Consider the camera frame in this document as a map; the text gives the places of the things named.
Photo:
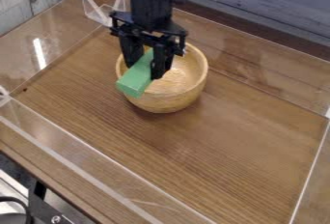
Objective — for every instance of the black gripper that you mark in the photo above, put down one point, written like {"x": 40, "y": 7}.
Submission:
{"x": 147, "y": 25}

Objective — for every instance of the green rectangular block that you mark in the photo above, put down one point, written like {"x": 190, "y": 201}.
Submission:
{"x": 134, "y": 79}

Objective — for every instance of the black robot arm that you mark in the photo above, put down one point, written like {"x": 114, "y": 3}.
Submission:
{"x": 146, "y": 25}

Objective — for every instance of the brown wooden bowl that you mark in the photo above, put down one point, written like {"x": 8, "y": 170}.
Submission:
{"x": 178, "y": 89}

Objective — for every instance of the clear acrylic front wall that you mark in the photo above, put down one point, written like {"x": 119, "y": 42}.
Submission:
{"x": 94, "y": 181}

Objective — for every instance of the black metal table bracket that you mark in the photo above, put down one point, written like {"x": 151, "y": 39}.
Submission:
{"x": 43, "y": 212}

